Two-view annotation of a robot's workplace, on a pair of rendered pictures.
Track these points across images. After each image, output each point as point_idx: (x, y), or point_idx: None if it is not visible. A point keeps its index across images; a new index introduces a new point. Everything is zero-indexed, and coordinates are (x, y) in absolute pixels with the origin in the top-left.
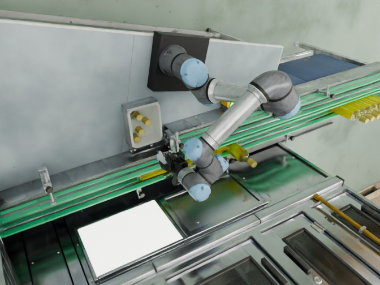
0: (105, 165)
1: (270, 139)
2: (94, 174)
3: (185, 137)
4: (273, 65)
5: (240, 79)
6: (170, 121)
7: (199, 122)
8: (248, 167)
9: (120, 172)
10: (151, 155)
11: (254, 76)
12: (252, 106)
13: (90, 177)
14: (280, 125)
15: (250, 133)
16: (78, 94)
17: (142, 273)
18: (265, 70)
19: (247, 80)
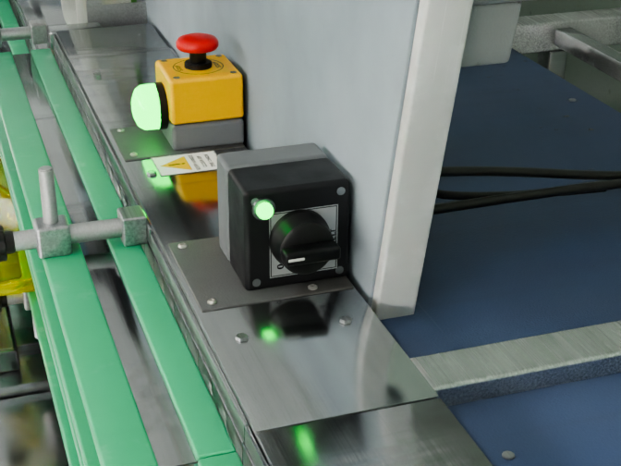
0: (61, 24)
1: (63, 436)
2: (29, 15)
3: (33, 61)
4: (383, 69)
5: (271, 18)
6: (162, 31)
7: (103, 70)
8: (34, 448)
9: (22, 48)
10: None
11: (310, 60)
12: None
13: (21, 15)
14: (66, 411)
15: (31, 266)
16: None
17: None
18: (347, 67)
19: (289, 55)
